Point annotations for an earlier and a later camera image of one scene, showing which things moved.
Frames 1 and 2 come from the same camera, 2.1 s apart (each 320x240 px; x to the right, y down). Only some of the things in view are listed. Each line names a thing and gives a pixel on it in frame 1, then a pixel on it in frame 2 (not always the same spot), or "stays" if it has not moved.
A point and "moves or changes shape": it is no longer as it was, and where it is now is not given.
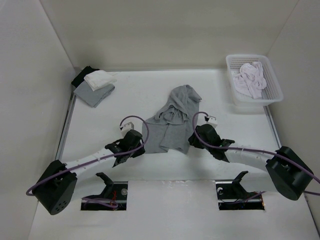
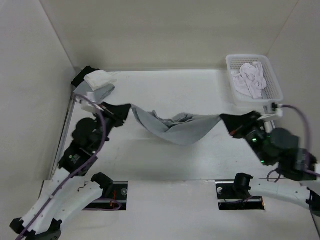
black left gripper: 139,152 -> 117,113
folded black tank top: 79,78 stays
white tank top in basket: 250,81 stays
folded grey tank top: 93,98 stays
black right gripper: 193,141 -> 235,124
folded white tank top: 99,78 stays
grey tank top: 171,128 moves or changes shape
